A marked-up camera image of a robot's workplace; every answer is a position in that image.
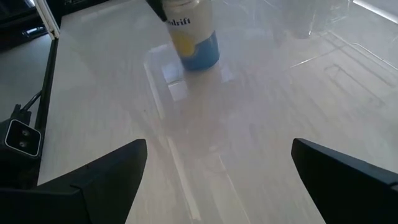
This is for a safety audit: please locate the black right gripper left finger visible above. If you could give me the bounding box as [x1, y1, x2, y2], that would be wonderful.
[0, 138, 148, 224]

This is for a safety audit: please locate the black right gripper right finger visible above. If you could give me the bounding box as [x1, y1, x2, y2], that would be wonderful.
[291, 138, 398, 224]

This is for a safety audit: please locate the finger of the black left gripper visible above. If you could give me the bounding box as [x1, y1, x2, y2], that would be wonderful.
[145, 0, 170, 22]

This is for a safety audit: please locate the white blue Spindrift can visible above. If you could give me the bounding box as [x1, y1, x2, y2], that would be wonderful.
[162, 0, 221, 72]

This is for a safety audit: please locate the clear plastic bin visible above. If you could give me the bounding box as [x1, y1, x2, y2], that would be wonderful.
[270, 0, 398, 91]

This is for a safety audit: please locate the black camera cable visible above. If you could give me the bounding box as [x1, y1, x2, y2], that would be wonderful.
[14, 90, 43, 121]

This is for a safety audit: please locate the silver frame bracket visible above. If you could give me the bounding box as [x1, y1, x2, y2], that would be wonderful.
[32, 0, 62, 40]

